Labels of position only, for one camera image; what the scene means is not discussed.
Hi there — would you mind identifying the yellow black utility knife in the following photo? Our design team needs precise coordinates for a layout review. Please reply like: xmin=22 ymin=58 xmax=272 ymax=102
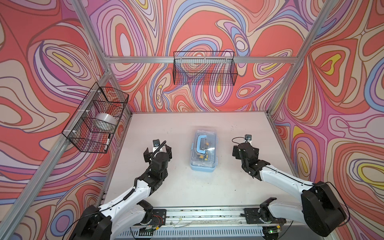
xmin=197 ymin=143 xmax=210 ymax=161

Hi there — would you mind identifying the blue plastic tool box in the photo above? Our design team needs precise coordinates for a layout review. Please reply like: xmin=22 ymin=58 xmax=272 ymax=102
xmin=190 ymin=141 xmax=218 ymax=173

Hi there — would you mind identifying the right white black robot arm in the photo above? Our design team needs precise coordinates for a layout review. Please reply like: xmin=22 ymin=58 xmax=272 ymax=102
xmin=232 ymin=142 xmax=348 ymax=237

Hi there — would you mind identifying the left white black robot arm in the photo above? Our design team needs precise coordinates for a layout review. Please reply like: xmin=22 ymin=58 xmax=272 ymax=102
xmin=68 ymin=140 xmax=172 ymax=240

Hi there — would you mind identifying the black marker pen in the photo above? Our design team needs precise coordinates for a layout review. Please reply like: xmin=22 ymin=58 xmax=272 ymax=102
xmin=104 ymin=134 xmax=112 ymax=152

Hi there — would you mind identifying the silver tape roll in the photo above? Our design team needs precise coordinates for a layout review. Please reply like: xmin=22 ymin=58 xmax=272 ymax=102
xmin=96 ymin=113 xmax=117 ymax=125

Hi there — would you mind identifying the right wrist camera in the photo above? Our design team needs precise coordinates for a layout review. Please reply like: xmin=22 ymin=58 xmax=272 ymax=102
xmin=245 ymin=135 xmax=252 ymax=142

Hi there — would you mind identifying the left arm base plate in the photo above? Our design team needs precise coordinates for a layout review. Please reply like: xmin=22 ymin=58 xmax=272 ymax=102
xmin=124 ymin=208 xmax=167 ymax=226

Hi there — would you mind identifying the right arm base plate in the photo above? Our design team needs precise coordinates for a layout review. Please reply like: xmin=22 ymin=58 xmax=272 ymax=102
xmin=240 ymin=208 xmax=287 ymax=225

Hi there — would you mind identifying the aluminium front rail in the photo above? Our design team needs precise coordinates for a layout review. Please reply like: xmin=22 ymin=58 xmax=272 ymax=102
xmin=80 ymin=205 xmax=334 ymax=238

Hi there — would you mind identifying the black wire basket left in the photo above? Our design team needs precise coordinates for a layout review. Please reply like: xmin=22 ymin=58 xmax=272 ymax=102
xmin=62 ymin=83 xmax=129 ymax=154

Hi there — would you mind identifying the black wire basket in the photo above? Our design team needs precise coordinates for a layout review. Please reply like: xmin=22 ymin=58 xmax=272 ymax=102
xmin=62 ymin=83 xmax=129 ymax=154
xmin=173 ymin=50 xmax=238 ymax=86

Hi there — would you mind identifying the black wire basket back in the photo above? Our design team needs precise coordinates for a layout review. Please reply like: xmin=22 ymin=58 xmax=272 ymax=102
xmin=173 ymin=50 xmax=238 ymax=86

